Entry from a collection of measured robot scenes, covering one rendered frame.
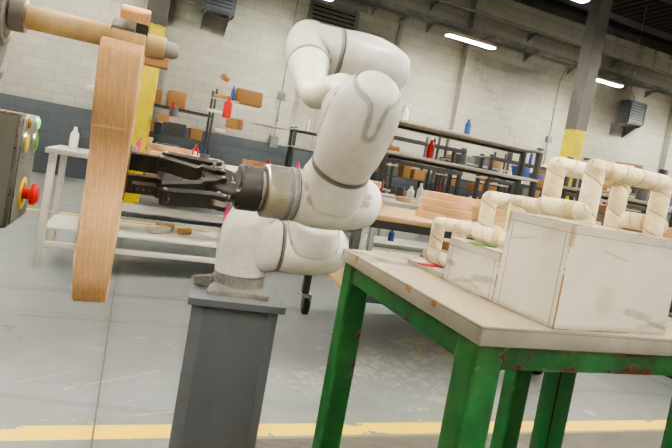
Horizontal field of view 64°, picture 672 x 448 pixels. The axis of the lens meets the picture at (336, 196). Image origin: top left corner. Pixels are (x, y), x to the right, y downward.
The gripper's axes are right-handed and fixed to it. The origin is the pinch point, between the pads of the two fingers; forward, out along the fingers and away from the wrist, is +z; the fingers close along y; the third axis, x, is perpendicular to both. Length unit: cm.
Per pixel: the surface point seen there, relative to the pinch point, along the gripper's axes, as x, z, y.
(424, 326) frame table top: -16, -52, -13
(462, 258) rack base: -9, -64, 0
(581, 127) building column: -123, -752, 689
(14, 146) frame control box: -6.3, 18.5, 15.6
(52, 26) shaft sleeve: 18.2, 12.2, 3.5
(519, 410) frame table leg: -60, -110, 6
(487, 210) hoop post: 1, -68, 4
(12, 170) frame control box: -10.1, 18.3, 14.1
